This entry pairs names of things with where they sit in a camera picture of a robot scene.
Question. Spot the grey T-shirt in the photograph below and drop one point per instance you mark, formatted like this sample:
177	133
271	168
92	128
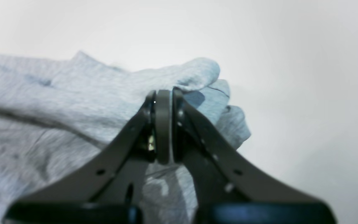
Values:
57	115

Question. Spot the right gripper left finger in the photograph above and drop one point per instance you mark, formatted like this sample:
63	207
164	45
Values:
106	190

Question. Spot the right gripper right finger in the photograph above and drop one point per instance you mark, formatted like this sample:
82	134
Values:
229	189

